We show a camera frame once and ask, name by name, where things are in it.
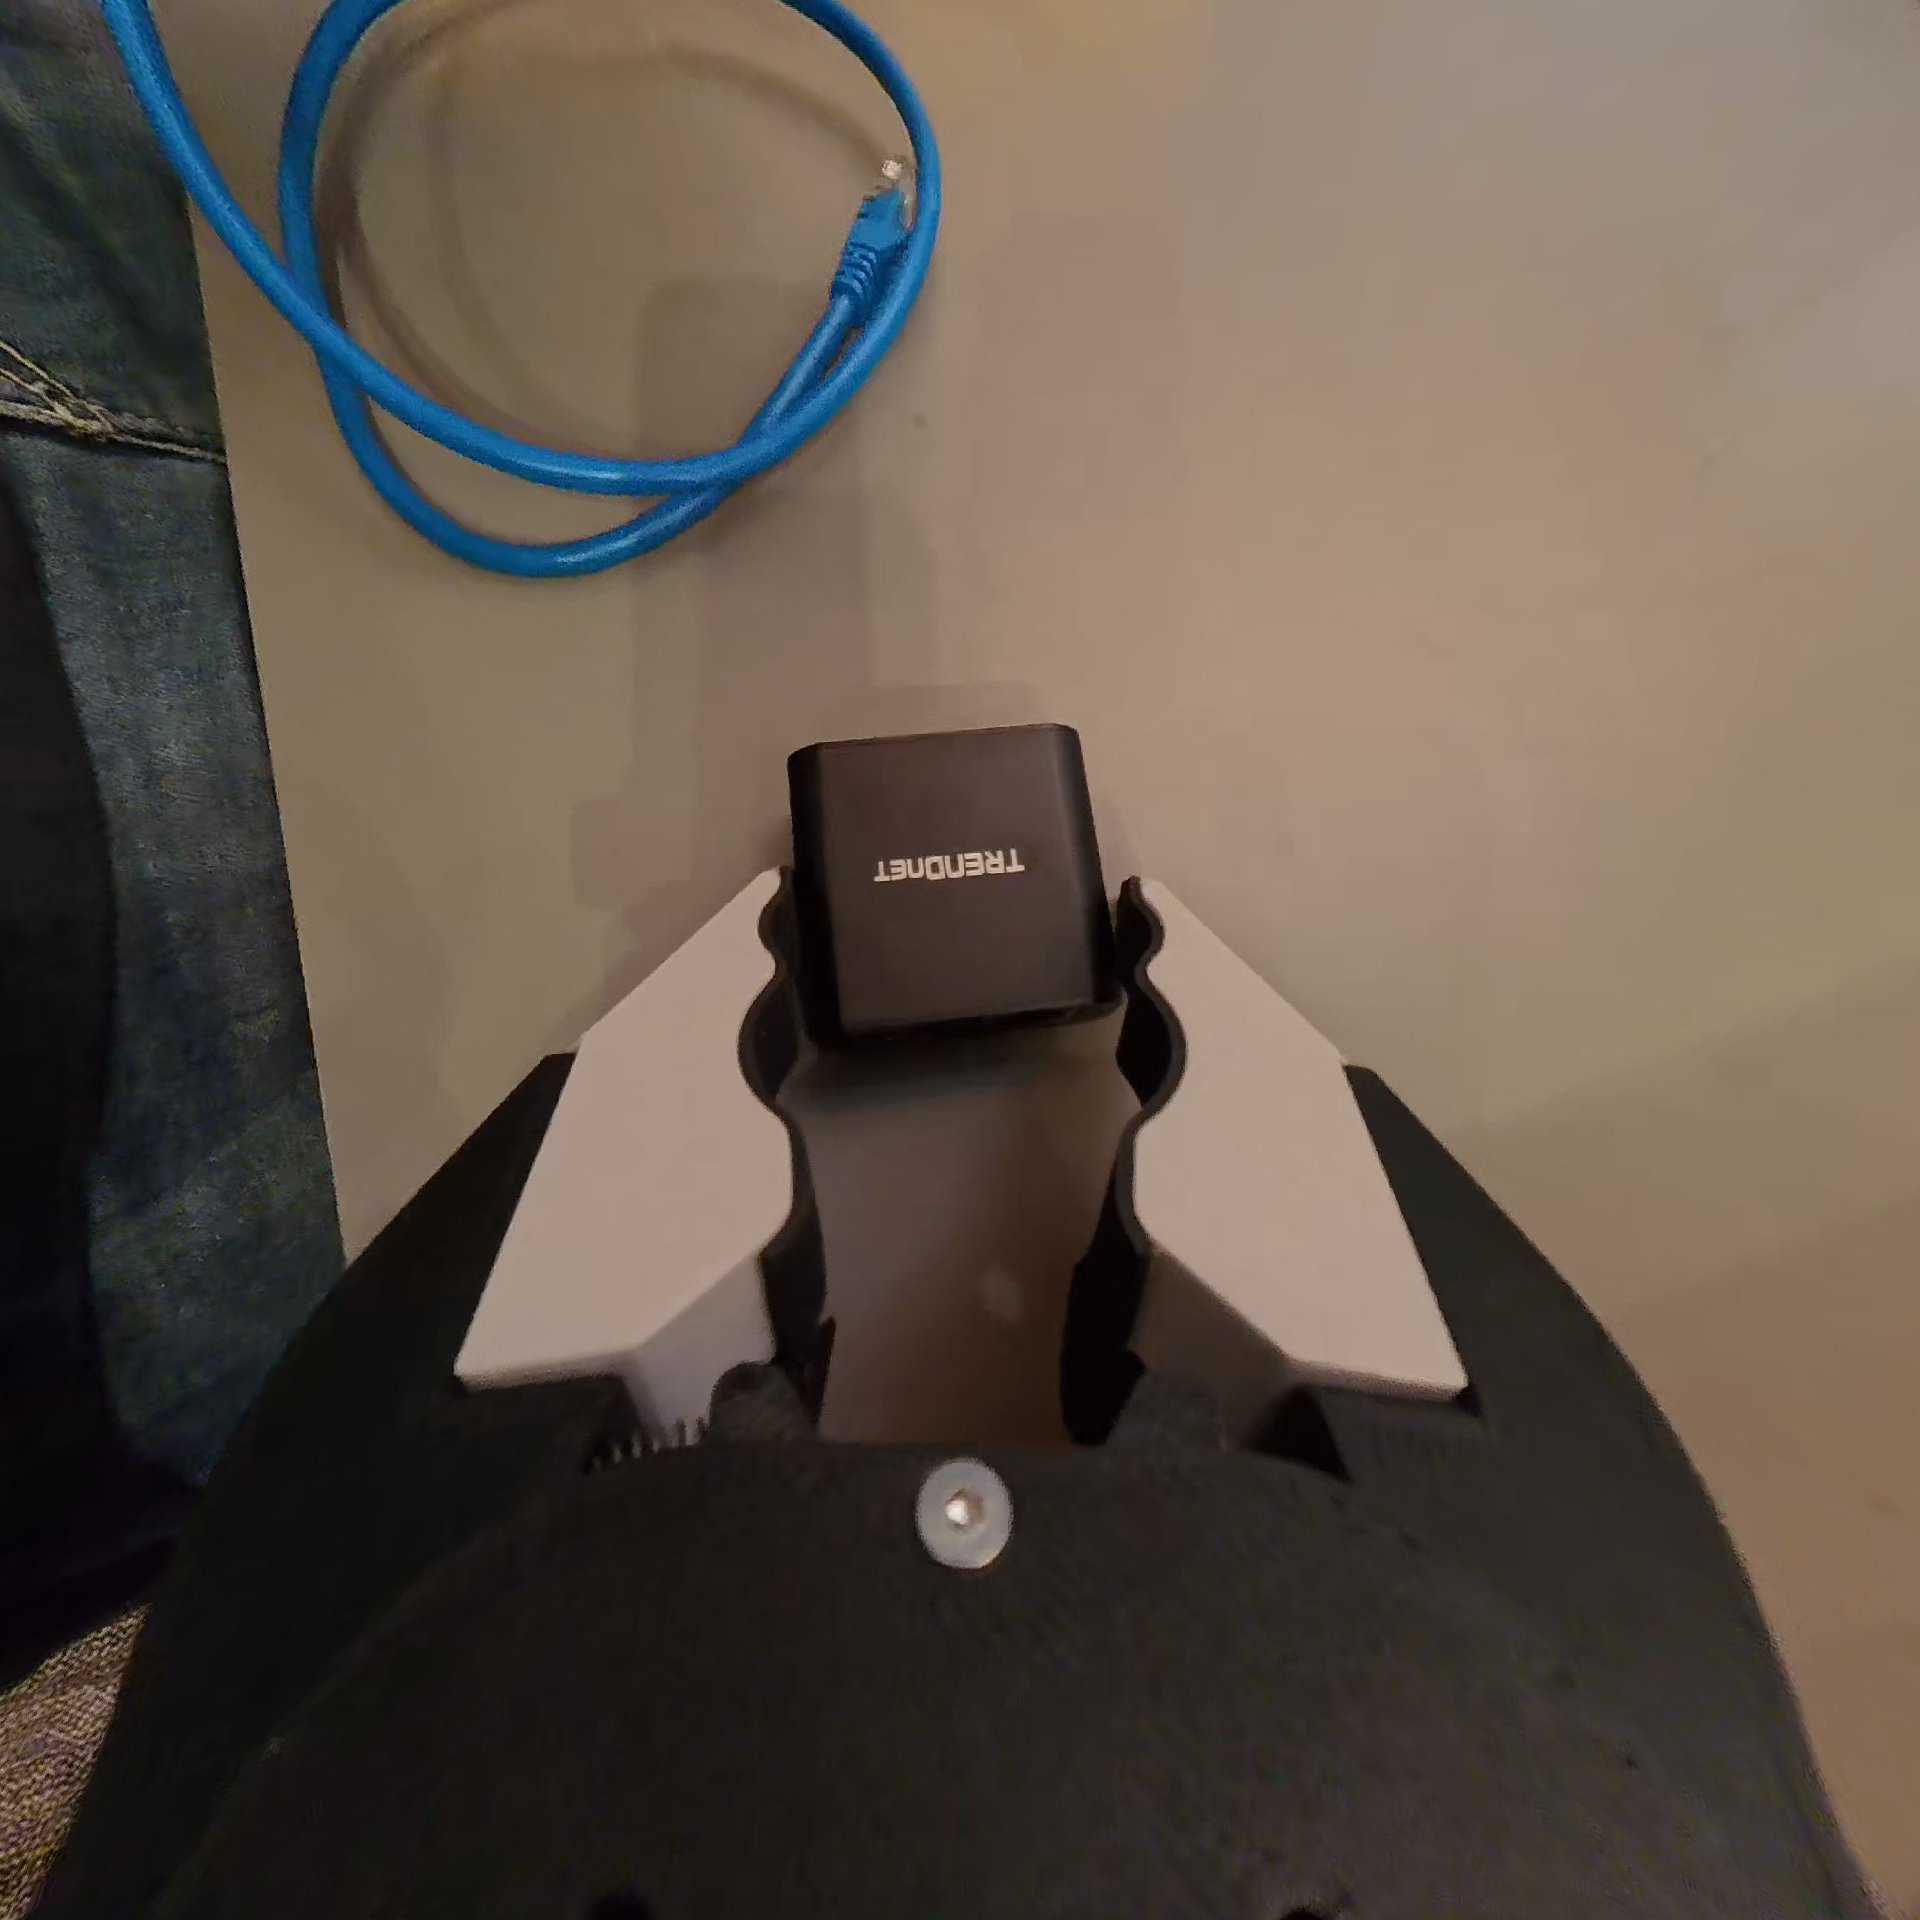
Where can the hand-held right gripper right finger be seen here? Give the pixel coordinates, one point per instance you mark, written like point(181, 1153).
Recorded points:
point(1292, 1186)

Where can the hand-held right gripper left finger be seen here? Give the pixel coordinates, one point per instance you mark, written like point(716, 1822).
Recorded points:
point(631, 1186)

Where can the black network adapter box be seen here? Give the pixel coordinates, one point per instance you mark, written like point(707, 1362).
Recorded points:
point(953, 916)

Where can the person's blue jeans leg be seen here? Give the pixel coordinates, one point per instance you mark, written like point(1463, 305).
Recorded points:
point(151, 750)

